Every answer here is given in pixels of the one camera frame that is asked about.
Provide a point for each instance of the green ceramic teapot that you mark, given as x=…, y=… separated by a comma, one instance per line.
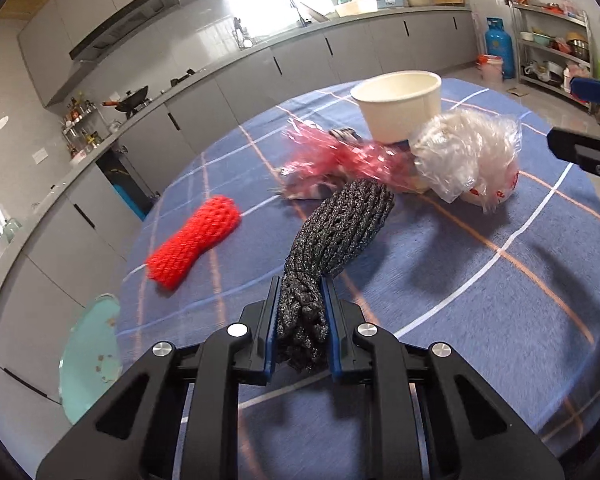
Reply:
x=9, y=231

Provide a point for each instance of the black range hood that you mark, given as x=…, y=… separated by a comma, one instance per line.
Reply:
x=107, y=35

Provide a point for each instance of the spice rack with bottles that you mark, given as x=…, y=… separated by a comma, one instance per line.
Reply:
x=83, y=127

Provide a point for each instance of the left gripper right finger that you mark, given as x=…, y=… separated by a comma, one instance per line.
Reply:
x=428, y=413

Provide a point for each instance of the black wok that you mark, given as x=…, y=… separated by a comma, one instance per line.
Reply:
x=130, y=103

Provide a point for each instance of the blue gas cylinder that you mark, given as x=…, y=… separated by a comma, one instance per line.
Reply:
x=499, y=43

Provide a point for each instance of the pink cellophane wrapper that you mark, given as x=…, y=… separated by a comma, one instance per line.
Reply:
x=392, y=165

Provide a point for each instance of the white pink bucket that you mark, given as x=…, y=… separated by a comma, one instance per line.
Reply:
x=491, y=68

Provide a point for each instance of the grey cabinets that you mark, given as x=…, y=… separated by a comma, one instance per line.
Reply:
x=75, y=245
x=45, y=43

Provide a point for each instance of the kitchen faucet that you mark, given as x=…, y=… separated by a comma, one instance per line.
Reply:
x=301, y=20

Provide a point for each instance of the clear plastic bag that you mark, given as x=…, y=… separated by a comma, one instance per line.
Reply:
x=469, y=155

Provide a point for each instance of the black foam net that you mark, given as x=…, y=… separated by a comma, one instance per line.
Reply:
x=333, y=236

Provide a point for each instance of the metal storage shelf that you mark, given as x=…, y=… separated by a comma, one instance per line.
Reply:
x=552, y=45

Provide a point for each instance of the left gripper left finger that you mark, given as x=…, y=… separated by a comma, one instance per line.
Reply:
x=174, y=412

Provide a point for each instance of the white paper bowl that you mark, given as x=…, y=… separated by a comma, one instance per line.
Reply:
x=396, y=105

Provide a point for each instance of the blue plaid tablecloth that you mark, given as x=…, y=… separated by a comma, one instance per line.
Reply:
x=516, y=293

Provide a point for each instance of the grey upper cabinets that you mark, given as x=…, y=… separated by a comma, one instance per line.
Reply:
x=45, y=43

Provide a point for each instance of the plaid cloth rag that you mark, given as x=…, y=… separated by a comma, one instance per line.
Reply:
x=319, y=161

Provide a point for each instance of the grey lower cabinets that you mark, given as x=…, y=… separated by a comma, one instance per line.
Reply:
x=75, y=245

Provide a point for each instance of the teal trash bin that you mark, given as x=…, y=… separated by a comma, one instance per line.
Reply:
x=91, y=361

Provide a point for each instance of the red foam net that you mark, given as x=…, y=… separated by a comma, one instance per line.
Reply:
x=209, y=225

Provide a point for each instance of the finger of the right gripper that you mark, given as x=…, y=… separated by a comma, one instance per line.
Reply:
x=586, y=89
x=577, y=148

